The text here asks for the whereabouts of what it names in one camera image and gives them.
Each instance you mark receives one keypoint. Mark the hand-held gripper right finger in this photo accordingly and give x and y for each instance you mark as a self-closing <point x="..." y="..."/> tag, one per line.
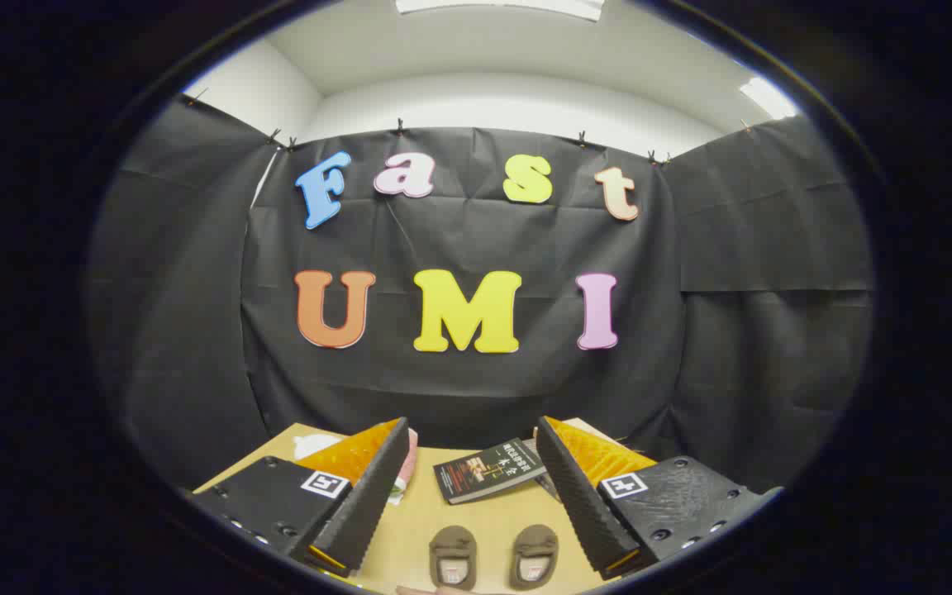
<point x="583" y="504"/>

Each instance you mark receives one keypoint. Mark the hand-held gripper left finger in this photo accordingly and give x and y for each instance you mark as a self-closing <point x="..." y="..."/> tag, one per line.
<point x="364" y="504"/>

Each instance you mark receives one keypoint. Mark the brown knit shoe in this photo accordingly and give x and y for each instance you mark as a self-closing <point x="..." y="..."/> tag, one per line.
<point x="535" y="544"/>
<point x="453" y="545"/>

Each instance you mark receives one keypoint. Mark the grey white book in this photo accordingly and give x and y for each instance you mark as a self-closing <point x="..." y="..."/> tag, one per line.
<point x="544" y="475"/>

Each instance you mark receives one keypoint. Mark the watermelon slice plush toy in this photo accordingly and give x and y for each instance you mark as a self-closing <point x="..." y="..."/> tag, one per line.
<point x="406" y="463"/>

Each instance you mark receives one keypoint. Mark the white plush toy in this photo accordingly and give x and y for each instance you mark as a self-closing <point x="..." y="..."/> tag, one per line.
<point x="315" y="446"/>

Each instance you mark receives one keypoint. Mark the black cover book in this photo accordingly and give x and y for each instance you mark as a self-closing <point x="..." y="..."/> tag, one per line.
<point x="488" y="471"/>

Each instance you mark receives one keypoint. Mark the row of small cloth clips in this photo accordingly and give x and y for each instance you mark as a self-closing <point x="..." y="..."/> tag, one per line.
<point x="400" y="126"/>

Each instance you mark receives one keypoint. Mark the small ceiling light panel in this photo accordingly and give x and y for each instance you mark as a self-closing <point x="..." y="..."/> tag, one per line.
<point x="768" y="97"/>

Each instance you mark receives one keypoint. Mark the long ceiling light panel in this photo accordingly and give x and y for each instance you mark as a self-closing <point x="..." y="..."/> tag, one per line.
<point x="501" y="7"/>

